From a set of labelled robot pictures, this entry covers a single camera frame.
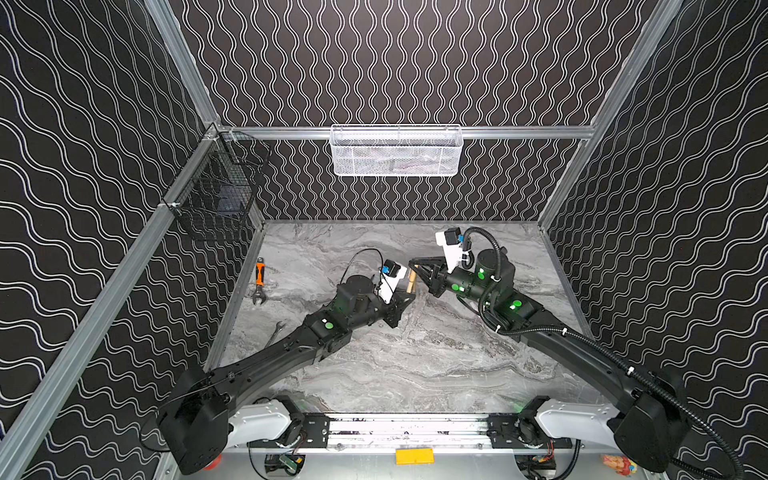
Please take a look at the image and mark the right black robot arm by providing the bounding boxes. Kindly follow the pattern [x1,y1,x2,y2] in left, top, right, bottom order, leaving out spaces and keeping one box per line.
[409,249,690,472]

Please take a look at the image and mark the white wire mesh basket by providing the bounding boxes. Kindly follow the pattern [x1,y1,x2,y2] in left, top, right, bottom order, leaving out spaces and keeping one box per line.
[329,124,464,177]

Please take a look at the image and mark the black wire mesh basket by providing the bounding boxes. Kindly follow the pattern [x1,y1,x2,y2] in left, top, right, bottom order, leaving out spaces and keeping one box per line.
[170,130,274,244]

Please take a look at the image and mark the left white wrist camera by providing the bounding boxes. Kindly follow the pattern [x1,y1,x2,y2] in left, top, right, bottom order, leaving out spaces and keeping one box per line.
[377,259,407,304]

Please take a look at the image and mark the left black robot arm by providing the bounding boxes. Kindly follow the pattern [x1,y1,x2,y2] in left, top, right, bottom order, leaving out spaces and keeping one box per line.
[157,275,415,475]

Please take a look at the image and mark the red yellow small toy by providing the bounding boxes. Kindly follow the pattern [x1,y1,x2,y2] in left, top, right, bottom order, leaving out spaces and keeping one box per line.
[601,455,638,477]

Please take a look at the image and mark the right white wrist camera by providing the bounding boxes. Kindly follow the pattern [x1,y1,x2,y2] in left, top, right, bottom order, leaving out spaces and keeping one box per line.
[435,227,471,273]

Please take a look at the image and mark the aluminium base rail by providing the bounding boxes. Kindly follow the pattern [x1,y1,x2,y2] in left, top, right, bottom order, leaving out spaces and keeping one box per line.
[167,412,655,454]

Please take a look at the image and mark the yellow label block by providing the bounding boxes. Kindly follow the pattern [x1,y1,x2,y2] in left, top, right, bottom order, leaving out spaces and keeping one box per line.
[395,448,435,465]

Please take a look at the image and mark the orange handled adjustable wrench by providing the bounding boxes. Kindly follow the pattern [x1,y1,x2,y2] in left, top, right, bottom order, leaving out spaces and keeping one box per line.
[251,257,267,305]

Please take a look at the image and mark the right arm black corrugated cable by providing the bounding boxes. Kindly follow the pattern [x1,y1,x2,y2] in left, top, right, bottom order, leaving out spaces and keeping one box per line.
[461,226,745,480]

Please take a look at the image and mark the silver combination wrench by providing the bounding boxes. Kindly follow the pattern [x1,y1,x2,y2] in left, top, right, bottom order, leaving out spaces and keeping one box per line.
[266,322,285,346]

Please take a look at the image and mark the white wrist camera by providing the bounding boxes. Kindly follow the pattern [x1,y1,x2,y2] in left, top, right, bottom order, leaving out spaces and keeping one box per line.
[377,259,407,304]
[435,227,471,273]

